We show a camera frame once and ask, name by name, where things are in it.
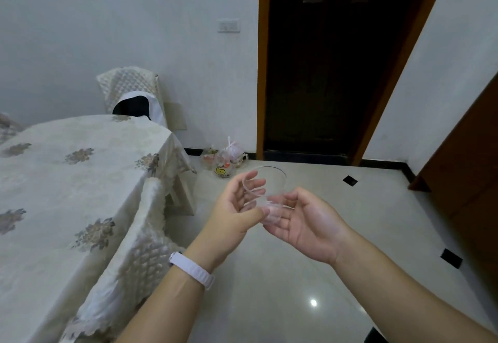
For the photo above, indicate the person's right forearm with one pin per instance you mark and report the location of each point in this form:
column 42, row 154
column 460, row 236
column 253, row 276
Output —
column 397, row 300

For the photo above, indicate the person's left thumb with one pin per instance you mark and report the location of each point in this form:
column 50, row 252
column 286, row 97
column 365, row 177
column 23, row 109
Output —
column 256, row 216

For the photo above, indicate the clear plastic cup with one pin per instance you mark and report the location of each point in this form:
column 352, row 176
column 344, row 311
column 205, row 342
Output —
column 272, row 183

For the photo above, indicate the person's left hand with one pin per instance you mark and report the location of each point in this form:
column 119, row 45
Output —
column 223, row 224

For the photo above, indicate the brown wooden door leaf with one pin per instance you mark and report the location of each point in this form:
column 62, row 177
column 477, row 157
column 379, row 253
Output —
column 467, row 167

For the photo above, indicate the brown wooden door frame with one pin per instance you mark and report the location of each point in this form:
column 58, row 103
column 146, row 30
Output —
column 263, row 62

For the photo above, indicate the person's left forearm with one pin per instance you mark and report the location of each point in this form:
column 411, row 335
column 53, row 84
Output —
column 171, row 307

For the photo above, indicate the person's right hand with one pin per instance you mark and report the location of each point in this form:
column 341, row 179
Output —
column 311, row 226

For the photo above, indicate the chair with quilted cream cover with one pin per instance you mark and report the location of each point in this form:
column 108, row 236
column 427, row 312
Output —
column 136, row 261
column 128, row 82

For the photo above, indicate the black and white garment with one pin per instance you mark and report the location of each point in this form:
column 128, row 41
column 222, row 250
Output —
column 134, row 106

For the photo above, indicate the white wall switch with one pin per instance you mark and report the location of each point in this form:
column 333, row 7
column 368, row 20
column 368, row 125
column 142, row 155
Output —
column 228, row 26

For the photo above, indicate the cream floral tablecloth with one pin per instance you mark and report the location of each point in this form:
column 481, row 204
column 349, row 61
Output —
column 58, row 199

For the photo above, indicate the white wristband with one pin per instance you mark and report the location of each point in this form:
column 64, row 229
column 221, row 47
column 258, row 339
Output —
column 192, row 269

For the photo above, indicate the small clear plastic bag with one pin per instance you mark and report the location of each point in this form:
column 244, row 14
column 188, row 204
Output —
column 208, row 158

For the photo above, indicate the person's right thumb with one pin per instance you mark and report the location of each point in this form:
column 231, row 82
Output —
column 290, row 198

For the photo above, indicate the large clear plastic bag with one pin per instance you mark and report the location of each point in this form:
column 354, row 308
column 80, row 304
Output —
column 229, row 158

